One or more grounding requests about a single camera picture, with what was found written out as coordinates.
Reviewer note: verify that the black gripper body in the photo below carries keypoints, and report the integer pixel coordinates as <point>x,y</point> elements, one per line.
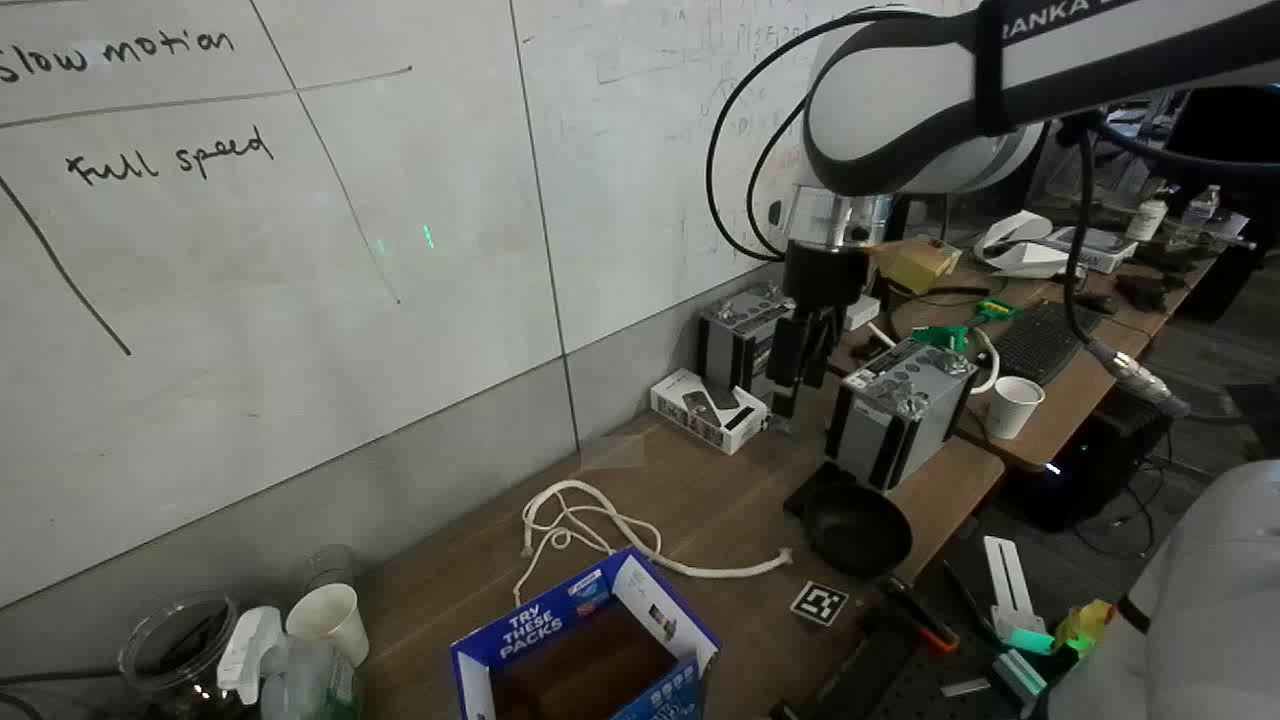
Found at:
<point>827,274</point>

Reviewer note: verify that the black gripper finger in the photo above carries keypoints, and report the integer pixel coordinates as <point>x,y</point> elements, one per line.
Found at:
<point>821,344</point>
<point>786,364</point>

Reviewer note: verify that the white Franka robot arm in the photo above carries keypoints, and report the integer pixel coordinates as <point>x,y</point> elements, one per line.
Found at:
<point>935,92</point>

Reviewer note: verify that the yellow flat box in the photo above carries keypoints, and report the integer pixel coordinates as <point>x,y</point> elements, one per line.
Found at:
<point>923,267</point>

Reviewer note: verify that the white phone box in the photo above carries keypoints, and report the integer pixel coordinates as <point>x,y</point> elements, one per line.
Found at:
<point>701,415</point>

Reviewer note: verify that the large grey battery box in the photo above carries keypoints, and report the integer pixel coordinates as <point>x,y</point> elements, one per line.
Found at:
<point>893,415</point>

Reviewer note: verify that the blue printed carton box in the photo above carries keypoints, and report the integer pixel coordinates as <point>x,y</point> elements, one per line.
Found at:
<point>563,624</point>

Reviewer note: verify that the grey battery with Dominator label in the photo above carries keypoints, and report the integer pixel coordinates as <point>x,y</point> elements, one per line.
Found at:
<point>732,340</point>

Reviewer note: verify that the black bowl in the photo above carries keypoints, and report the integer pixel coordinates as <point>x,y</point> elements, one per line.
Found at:
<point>853,526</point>

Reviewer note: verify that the small white curved device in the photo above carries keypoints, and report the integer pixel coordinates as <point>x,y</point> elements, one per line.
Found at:
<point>1020,245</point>

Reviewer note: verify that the white paper cup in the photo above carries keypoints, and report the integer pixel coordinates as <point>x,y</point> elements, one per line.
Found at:
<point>1014,404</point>
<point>327,621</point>

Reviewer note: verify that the black white fiducial marker card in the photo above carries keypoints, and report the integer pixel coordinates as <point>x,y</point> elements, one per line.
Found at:
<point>817,601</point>

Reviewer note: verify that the black computer case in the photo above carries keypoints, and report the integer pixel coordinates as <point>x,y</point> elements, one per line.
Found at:
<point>1087,464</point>

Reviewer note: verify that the white plastic bottle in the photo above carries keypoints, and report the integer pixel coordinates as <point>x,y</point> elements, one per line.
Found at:
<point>1145,221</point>
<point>1201,208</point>

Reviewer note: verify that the black floor mat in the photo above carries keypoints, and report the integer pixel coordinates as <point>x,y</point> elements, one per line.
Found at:
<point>935,682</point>

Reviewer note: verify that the green yellow hand tool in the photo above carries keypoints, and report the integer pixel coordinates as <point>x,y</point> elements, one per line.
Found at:
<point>1054,654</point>

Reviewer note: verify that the white spray bottle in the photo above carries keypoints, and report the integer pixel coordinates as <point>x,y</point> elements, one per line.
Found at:
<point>249,646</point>

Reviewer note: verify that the clear glass bowl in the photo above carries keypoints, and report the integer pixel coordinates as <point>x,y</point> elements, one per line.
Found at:
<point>174,654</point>

